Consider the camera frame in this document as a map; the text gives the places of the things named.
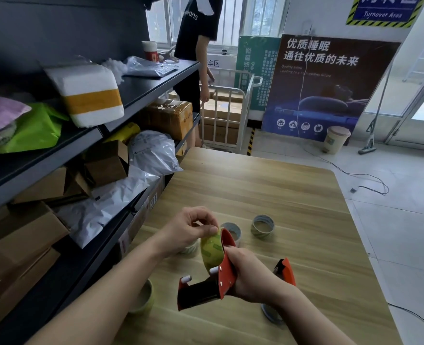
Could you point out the person's right hand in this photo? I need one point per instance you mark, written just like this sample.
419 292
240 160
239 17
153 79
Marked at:
257 278

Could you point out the person's left hand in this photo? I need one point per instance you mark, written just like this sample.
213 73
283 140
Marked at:
179 231

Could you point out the person's left thumb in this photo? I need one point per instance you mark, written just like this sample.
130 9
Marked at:
206 232

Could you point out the person's right thumb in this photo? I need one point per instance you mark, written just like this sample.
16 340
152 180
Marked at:
233 264

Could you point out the red tape dispenser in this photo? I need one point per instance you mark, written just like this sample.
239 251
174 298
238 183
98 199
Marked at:
286 271
226 269

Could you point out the yellow-green tape roll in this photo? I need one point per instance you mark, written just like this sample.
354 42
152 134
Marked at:
212 249

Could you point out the person's right forearm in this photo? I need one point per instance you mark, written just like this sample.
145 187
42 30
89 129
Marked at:
305 319

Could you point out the person's left forearm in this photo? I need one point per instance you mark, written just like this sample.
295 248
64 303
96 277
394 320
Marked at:
100 301

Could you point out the clear tape roll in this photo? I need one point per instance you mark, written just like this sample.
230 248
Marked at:
270 314
189 248
233 231
262 226
144 300

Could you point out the labelled cardboard box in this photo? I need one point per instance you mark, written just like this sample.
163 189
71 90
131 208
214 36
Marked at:
143 215

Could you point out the puffy white plastic mailer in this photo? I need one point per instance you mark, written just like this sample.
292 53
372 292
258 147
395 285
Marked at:
154 152

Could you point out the yellow black hazard strip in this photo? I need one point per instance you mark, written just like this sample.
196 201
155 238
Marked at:
250 141

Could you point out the long white plastic mailer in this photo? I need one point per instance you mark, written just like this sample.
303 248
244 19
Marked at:
104 208

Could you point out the cardboard boxes in cart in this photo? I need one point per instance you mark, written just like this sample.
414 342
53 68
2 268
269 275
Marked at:
221 122

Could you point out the black shelving unit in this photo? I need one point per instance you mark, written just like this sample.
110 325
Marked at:
89 255

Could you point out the taped brown cardboard box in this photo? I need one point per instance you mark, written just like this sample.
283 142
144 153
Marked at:
168 118

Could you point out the small open cardboard box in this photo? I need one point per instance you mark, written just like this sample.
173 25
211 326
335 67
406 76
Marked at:
106 165

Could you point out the white cage cart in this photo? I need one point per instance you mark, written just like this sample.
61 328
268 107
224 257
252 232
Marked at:
248 104

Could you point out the beige waste bin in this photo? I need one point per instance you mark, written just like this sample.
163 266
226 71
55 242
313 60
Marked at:
335 140

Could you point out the flat brown cardboard box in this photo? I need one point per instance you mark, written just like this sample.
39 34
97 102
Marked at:
43 186

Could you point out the green poster board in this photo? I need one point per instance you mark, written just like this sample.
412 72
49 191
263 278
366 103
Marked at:
257 68

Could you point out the grey flat plastic parcel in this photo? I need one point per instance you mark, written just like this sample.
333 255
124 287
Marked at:
149 67

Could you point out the white parcel with yellow tape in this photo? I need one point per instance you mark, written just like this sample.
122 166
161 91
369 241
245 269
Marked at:
89 95

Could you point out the crumpled clear plastic bag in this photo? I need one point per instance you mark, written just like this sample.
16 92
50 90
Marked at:
114 70

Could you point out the grey floor mop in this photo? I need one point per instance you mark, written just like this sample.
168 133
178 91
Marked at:
372 136

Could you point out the large brown cardboard box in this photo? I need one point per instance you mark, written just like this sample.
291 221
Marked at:
14 287
17 237

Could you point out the dark sleep poster board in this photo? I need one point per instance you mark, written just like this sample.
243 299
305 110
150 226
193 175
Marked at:
327 86

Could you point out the red and white paper cup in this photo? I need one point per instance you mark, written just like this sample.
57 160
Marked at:
149 50

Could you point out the green bag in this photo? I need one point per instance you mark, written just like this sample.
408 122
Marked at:
32 131

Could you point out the barred window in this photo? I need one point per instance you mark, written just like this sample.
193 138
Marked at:
258 16

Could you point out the blue sign with striped border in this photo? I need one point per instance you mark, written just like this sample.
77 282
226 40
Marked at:
386 10

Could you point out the glass door with frame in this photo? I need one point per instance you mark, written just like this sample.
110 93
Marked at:
416 104

